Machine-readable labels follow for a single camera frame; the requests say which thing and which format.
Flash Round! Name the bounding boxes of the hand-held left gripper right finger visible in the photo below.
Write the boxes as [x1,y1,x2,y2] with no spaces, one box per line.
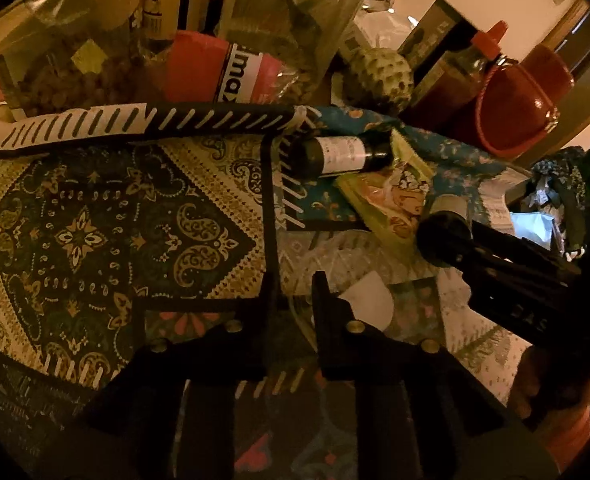
[311,270,532,480]

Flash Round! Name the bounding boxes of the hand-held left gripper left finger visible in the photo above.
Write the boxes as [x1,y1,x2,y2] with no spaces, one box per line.
[80,272,279,480]

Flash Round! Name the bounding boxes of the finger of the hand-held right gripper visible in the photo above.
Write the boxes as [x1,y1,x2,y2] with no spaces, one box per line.
[462,271,582,332]
[417,211,582,287]

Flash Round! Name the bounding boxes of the small white cup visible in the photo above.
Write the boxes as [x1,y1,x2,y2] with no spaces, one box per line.
[427,194,469,221]

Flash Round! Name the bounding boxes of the person's right hand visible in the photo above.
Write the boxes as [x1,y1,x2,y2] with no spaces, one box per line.
[508,347,590,441]

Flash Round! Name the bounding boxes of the white paper piece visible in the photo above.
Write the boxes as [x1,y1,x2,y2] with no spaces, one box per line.
[345,271,395,334]

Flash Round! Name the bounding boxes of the white bag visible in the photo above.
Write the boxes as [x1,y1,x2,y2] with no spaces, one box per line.
[509,211,558,250]

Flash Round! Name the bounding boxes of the dark floral cloth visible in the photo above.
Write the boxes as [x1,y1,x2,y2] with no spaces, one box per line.
[529,147,590,261]

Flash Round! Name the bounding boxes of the dark glass bottle white label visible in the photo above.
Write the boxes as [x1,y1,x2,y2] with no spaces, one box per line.
[287,135,394,179]

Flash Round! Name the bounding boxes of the sauce bottle with red cap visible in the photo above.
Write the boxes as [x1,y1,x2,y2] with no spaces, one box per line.
[409,20,509,122]

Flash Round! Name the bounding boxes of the patchwork printed tablecloth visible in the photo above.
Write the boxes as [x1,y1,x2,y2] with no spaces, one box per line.
[0,102,543,480]

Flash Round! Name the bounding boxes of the green custard apple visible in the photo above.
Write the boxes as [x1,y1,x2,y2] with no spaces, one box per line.
[342,47,415,114]

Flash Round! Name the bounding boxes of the dark cardboard box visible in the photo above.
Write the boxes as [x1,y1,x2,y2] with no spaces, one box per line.
[397,0,469,106]

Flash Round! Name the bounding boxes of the wooden door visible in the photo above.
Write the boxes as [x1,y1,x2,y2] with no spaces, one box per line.
[538,0,590,78]

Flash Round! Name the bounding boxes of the red packet with white label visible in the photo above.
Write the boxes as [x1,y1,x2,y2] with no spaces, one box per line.
[164,30,284,107]

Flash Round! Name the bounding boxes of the clear bag of greens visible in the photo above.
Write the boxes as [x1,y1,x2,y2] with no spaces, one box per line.
[219,0,372,102]

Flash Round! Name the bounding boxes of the clear bag of nuts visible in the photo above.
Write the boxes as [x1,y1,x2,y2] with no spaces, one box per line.
[0,0,146,117]

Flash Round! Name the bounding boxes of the yellow tube with barcode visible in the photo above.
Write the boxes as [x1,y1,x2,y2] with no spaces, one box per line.
[142,0,187,42]

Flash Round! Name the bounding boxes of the red flask with cord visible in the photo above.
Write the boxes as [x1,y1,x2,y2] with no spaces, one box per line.
[475,42,576,159]

